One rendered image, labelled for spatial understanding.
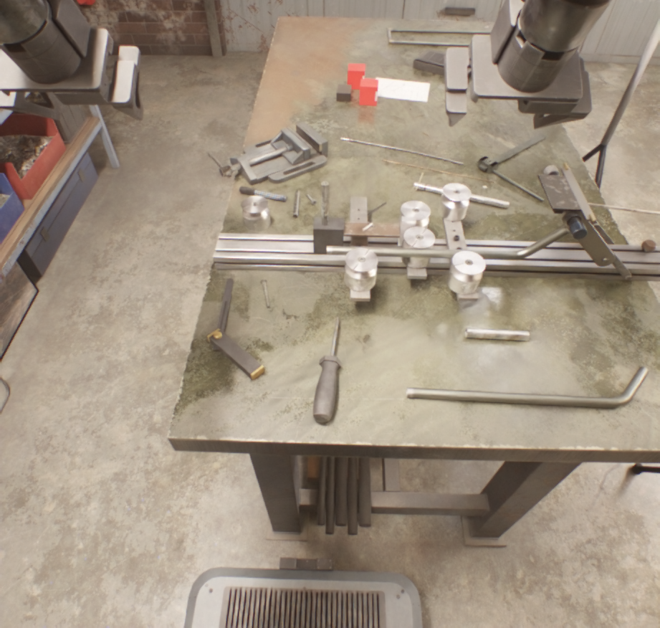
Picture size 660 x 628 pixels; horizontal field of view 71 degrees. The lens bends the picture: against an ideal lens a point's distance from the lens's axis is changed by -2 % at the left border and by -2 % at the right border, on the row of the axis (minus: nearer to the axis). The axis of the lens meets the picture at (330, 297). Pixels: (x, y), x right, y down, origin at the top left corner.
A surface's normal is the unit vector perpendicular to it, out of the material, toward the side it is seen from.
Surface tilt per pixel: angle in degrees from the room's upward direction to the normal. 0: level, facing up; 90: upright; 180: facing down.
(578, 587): 0
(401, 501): 0
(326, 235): 90
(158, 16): 90
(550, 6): 109
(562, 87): 30
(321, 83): 0
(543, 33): 113
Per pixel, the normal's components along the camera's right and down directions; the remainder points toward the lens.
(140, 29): -0.03, 0.76
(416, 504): 0.01, -0.65
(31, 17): 0.87, 0.48
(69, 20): 1.00, 0.03
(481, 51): 0.00, -0.18
